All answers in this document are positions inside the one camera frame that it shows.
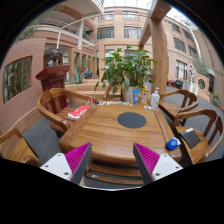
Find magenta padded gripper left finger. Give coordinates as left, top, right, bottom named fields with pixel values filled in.
left=41, top=143, right=92, bottom=185

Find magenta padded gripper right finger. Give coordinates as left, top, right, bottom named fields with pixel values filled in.
left=133, top=143, right=182, bottom=185

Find blue computer mouse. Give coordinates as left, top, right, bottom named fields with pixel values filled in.
left=166, top=138, right=181, bottom=150

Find round dark grey mouse pad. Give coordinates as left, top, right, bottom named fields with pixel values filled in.
left=117, top=112, right=146, bottom=129

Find black notebook on chair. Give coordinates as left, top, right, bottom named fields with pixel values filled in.
left=180, top=128, right=200, bottom=149

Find wooden armchair left front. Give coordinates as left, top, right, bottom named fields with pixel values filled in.
left=0, top=129, right=42, bottom=167

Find wooden armchair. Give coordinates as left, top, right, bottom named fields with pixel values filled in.
left=159, top=89, right=199, bottom=120
left=172, top=108, right=224, bottom=165
left=0, top=129, right=42, bottom=167
left=37, top=88, right=96, bottom=135

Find red and white package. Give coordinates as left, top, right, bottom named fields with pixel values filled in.
left=68, top=106, right=89, bottom=120

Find square wooden table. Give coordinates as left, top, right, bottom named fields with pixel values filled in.
left=59, top=104, right=182, bottom=185

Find wooden armchair right front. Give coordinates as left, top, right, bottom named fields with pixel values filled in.
left=172, top=108, right=224, bottom=165

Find wooden armchair left rear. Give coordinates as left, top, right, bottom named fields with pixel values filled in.
left=37, top=88, right=96, bottom=135

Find clear pump sanitizer bottle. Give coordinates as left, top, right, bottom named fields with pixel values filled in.
left=150, top=88, right=160, bottom=108

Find wooden armchair right rear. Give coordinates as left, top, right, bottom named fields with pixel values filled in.
left=159, top=89, right=199, bottom=120

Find yellow liquid bottle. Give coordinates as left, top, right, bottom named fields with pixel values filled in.
left=141, top=84, right=149, bottom=105

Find blue tube container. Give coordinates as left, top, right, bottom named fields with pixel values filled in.
left=133, top=89, right=140, bottom=105

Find large green potted plant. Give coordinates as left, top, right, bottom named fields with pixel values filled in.
left=95, top=48, right=157, bottom=100

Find white statue in background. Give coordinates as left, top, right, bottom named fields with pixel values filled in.
left=188, top=64, right=196, bottom=83

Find dark bronze bust statue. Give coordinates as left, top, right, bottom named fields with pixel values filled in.
left=47, top=49, right=60, bottom=66

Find wooden support pillar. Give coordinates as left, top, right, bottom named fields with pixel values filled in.
left=138, top=0, right=171, bottom=93

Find dark red wooden pedestal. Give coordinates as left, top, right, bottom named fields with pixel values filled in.
left=36, top=65, right=70, bottom=91

